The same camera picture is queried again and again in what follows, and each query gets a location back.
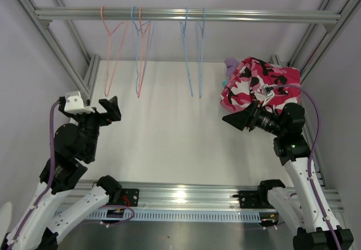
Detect right aluminium frame post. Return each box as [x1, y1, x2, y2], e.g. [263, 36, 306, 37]
[289, 0, 360, 192]

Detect left aluminium frame post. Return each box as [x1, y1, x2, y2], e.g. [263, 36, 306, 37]
[16, 0, 100, 98]

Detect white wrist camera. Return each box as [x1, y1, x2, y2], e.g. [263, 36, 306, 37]
[64, 91, 95, 115]
[261, 84, 275, 106]

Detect white slotted cable duct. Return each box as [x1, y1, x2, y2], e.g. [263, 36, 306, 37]
[87, 209, 262, 223]

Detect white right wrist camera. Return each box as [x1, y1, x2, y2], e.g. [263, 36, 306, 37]
[261, 84, 275, 106]

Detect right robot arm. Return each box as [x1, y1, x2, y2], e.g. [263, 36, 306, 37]
[222, 102, 354, 249]

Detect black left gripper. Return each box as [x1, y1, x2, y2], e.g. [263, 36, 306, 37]
[60, 95, 121, 159]

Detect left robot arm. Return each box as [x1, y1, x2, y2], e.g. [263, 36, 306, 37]
[1, 92, 122, 249]

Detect aluminium hanging rail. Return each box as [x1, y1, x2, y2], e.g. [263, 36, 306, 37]
[35, 7, 341, 24]

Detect blue hanger with purple trousers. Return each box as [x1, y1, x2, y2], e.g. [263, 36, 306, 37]
[179, 7, 193, 97]

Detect pink hanger with teal trousers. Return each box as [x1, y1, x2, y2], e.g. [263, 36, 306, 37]
[137, 7, 152, 98]

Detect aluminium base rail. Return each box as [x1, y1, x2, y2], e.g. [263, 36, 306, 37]
[36, 179, 345, 213]

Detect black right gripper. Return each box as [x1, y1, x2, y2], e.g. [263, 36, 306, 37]
[222, 100, 285, 137]

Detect light blue hanger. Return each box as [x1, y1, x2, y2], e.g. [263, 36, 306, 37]
[195, 7, 206, 98]
[131, 7, 154, 94]

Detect aluminium frame post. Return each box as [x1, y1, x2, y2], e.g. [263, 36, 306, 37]
[289, 0, 360, 192]
[16, 0, 100, 98]

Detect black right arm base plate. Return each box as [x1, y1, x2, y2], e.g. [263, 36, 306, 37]
[232, 191, 273, 209]

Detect pink floral trousers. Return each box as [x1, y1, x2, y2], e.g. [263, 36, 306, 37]
[220, 57, 301, 114]

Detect purple trousers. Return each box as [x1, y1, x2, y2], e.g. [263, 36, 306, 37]
[224, 57, 240, 77]

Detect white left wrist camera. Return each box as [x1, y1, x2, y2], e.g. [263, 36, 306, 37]
[64, 91, 95, 115]

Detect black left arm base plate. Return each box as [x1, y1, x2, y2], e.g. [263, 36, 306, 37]
[120, 188, 140, 207]

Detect pink wire hanger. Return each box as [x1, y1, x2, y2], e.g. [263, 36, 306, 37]
[100, 6, 129, 97]

